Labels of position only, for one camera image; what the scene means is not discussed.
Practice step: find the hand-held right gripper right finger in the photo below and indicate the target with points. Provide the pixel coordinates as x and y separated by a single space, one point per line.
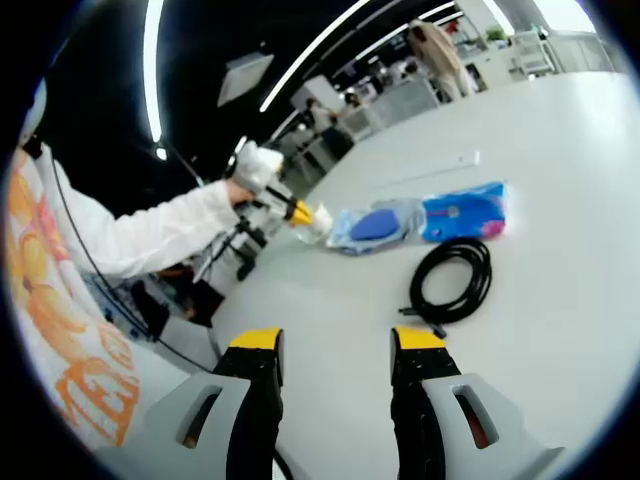
440 430

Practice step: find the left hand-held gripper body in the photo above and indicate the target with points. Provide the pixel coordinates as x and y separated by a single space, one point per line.
257 167

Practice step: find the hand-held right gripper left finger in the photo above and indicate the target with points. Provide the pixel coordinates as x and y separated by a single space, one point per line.
210 430

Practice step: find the clear plastic water bottle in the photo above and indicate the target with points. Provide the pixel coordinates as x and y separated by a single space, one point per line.
322 217

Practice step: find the blue paddle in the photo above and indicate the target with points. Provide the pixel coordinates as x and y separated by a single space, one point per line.
375 225

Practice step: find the blue tissue packet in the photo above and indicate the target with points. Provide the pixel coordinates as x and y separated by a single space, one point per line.
465 212

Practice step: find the clear plastic ruler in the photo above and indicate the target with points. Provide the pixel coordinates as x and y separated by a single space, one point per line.
470 159

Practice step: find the person's left hand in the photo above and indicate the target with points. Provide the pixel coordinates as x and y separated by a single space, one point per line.
238 193

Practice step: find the black tripod stand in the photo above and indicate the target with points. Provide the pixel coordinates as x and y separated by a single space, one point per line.
247 232

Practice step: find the grey ceiling panel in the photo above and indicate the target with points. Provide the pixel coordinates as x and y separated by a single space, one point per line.
245 77

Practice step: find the long ceiling light strip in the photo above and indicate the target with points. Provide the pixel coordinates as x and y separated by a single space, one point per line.
310 60
152 75

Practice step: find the grey partition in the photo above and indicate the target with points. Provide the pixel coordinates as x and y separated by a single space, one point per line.
405 102

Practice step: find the white table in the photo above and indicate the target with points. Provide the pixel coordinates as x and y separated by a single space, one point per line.
540 300

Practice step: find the person's orange printed shirt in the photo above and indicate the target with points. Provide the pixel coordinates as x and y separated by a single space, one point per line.
60 310

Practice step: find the white worn device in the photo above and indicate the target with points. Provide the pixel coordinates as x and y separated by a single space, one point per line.
35 115

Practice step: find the green potted plant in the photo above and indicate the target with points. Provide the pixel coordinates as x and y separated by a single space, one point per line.
495 34

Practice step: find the white cart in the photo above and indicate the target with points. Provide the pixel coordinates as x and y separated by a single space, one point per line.
532 55

